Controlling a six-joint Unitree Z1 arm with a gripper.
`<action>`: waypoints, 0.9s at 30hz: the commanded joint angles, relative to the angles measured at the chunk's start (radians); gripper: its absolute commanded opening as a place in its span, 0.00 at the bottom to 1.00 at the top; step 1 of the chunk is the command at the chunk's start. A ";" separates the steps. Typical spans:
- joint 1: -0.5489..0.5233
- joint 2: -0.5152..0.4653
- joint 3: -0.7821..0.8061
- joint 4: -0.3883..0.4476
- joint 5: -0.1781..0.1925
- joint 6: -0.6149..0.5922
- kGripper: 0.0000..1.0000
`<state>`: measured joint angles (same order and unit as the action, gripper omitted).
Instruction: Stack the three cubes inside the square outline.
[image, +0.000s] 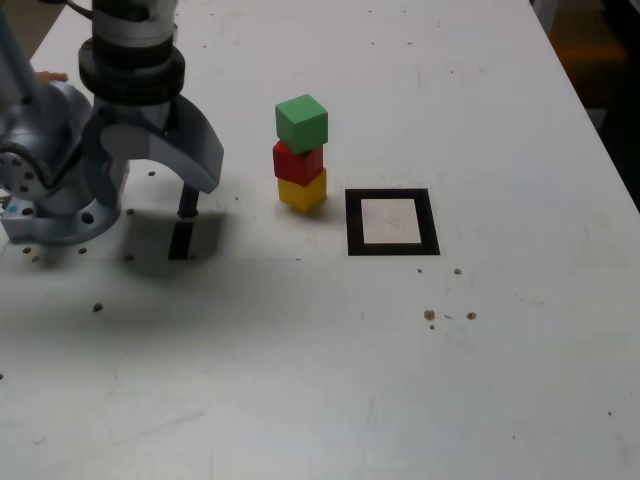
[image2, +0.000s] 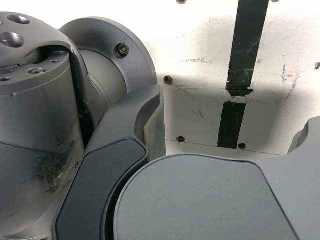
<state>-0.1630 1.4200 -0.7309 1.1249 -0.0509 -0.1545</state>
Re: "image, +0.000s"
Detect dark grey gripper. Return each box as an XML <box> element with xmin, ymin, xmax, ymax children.
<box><xmin>81</xmin><ymin>94</ymin><xmax>226</xmax><ymax>209</ymax></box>

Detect red cube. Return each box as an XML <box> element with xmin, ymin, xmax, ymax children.
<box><xmin>272</xmin><ymin>139</ymin><xmax>324</xmax><ymax>187</ymax></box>

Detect green cube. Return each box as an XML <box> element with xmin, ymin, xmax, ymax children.
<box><xmin>274</xmin><ymin>93</ymin><xmax>330</xmax><ymax>156</ymax></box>

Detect yellow cube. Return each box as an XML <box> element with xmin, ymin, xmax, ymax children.
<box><xmin>277</xmin><ymin>167</ymin><xmax>328</xmax><ymax>215</ymax></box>

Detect black tape square outline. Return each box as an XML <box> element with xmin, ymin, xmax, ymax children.
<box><xmin>344</xmin><ymin>187</ymin><xmax>441</xmax><ymax>258</ymax></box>

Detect black tape strip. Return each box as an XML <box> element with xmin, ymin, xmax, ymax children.
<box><xmin>168</xmin><ymin>184</ymin><xmax>202</xmax><ymax>261</ymax></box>

